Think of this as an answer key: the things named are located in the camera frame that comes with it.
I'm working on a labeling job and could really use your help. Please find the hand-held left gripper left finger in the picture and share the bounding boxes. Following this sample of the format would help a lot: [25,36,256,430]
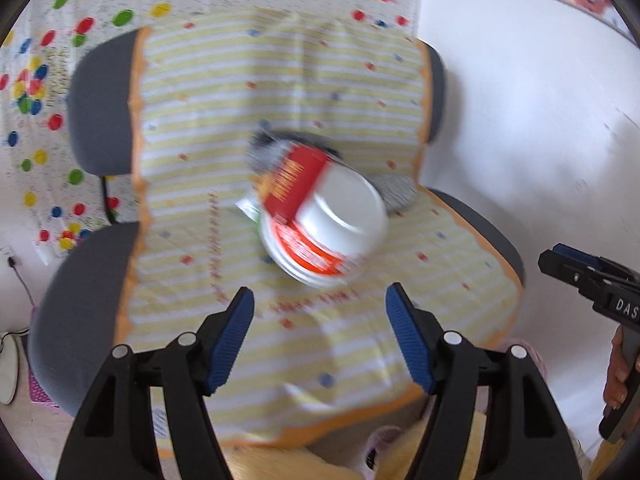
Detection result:
[55,286,256,480]

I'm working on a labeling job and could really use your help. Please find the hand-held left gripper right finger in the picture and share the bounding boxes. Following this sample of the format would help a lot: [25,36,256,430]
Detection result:
[385,282,583,480]

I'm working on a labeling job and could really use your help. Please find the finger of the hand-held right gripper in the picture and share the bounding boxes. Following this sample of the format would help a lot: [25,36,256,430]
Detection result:
[551,243,640,283]
[538,250,608,311]

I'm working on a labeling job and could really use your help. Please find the white red instant noodle bowl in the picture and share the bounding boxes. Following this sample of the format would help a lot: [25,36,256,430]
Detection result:
[259,162,390,289]

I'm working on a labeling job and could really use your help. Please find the silver foil packet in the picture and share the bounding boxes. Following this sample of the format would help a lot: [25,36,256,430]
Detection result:
[247,130,418,213]

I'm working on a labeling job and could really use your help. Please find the red yellow carton box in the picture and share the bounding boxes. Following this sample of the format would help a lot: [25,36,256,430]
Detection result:
[260,142,331,226]

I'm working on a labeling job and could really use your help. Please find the person's right hand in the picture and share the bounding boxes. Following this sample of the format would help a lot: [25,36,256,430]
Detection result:
[602,327,640,411]

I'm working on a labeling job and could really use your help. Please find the pink slipper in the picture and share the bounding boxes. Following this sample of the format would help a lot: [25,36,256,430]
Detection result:
[365,425,403,471]

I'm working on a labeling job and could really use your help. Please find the person's yellow fleece pants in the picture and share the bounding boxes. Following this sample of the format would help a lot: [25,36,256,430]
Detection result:
[220,407,506,480]

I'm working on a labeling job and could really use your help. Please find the pink patterned mat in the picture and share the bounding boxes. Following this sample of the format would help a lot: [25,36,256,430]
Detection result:
[27,370,56,406]

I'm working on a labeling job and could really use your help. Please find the white round device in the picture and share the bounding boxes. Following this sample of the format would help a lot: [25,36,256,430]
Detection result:
[0,327,31,406]

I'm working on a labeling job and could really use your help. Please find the yellow striped plastic cloth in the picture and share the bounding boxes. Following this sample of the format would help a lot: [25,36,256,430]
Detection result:
[112,7,526,461]

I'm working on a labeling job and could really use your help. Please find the grey padded chair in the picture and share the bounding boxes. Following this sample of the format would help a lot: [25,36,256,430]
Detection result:
[27,27,526,418]

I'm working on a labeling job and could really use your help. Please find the black power cable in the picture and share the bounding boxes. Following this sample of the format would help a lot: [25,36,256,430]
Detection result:
[10,260,38,311]

